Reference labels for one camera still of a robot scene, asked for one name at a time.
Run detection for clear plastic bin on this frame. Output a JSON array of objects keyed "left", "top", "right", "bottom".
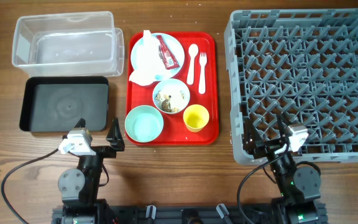
[{"left": 11, "top": 11, "right": 125, "bottom": 77}]

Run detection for mint green bowl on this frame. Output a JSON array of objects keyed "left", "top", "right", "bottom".
[{"left": 124, "top": 105, "right": 164, "bottom": 143}]

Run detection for grey dishwasher rack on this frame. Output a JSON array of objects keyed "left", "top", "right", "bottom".
[{"left": 224, "top": 8, "right": 358, "bottom": 165}]

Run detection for white plastic fork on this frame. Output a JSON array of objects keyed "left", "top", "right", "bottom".
[{"left": 198, "top": 52, "right": 208, "bottom": 94}]

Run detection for white napkin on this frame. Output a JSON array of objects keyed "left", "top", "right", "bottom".
[{"left": 129, "top": 30, "right": 165, "bottom": 86}]

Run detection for black plastic tray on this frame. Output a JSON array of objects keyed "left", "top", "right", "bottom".
[{"left": 19, "top": 76, "right": 109, "bottom": 133}]

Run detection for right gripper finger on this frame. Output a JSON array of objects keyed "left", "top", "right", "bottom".
[
  {"left": 276, "top": 113, "right": 291, "bottom": 140},
  {"left": 244, "top": 118, "right": 264, "bottom": 146}
]

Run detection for light blue small bowl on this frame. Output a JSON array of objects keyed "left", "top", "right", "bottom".
[{"left": 152, "top": 78, "right": 190, "bottom": 114}]

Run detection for red serving tray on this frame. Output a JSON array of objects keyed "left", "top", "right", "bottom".
[{"left": 126, "top": 32, "right": 219, "bottom": 146}]

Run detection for yellow plastic cup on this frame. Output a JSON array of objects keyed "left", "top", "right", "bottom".
[{"left": 183, "top": 105, "right": 209, "bottom": 133}]

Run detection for white plastic spoon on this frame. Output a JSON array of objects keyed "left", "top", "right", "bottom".
[{"left": 186, "top": 44, "right": 198, "bottom": 85}]

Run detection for red ketchup packet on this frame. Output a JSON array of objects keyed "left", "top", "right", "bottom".
[{"left": 156, "top": 35, "right": 179, "bottom": 70}]

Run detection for light blue plate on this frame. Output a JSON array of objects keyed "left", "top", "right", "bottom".
[{"left": 130, "top": 33, "right": 185, "bottom": 81}]

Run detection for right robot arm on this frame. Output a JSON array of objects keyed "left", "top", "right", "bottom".
[{"left": 236, "top": 114, "right": 327, "bottom": 223}]

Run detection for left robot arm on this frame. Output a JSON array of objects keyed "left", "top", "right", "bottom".
[{"left": 52, "top": 118, "right": 125, "bottom": 224}]

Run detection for rice food scraps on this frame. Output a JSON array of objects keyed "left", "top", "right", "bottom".
[{"left": 155, "top": 89, "right": 186, "bottom": 113}]

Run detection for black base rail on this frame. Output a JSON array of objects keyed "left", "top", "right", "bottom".
[{"left": 52, "top": 203, "right": 328, "bottom": 224}]

